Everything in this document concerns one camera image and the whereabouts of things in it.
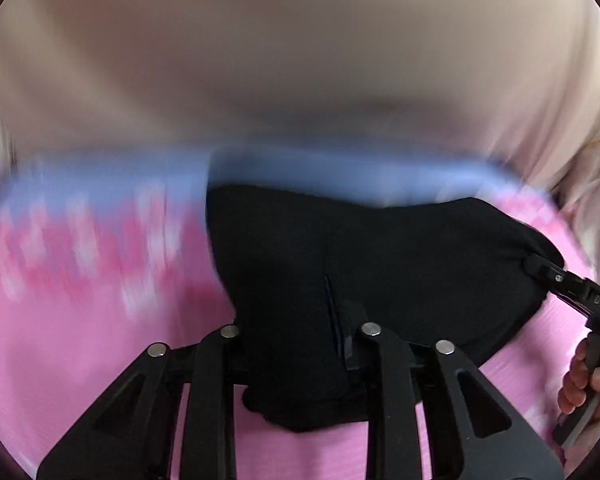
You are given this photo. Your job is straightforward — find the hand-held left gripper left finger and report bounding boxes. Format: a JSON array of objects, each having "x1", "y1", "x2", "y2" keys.
[{"x1": 37, "y1": 325, "x2": 241, "y2": 480}]

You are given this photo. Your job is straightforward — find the beige curtain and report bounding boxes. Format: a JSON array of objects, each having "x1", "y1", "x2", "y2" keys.
[{"x1": 0, "y1": 0, "x2": 600, "y2": 206}]

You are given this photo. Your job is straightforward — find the black pants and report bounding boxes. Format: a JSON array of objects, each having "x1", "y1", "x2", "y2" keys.
[{"x1": 205, "y1": 185, "x2": 567, "y2": 434}]

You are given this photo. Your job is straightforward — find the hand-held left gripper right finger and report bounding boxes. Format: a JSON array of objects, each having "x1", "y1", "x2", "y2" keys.
[{"x1": 340, "y1": 301, "x2": 564, "y2": 480}]

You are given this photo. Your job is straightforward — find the person's right hand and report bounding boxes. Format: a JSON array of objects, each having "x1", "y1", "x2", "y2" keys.
[{"x1": 557, "y1": 342, "x2": 600, "y2": 423}]

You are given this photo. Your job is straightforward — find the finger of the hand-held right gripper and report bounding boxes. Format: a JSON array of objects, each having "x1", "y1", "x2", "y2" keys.
[{"x1": 524, "y1": 254, "x2": 589, "y2": 311}]

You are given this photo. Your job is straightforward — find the pink rose print blanket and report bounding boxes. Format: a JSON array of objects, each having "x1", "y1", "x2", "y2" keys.
[{"x1": 0, "y1": 144, "x2": 600, "y2": 480}]

